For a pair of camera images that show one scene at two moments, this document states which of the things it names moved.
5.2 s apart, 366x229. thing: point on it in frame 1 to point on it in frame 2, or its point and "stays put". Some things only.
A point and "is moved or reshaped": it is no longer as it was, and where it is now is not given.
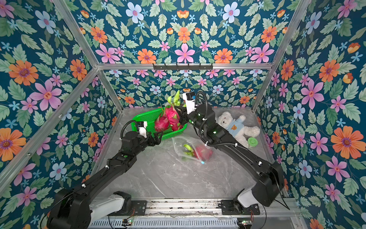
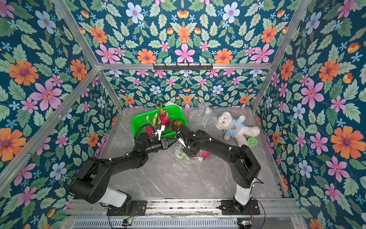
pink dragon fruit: [172, 119] to [149, 129]
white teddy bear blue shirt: [236, 127] stays put
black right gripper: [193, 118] to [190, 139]
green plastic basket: [149, 118] stays put
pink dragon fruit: [202, 152] stays put
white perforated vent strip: [167, 223] stays put
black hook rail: [177, 67] stays put
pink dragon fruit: [161, 123] is moved or reshaped
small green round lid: [252, 141] stays put
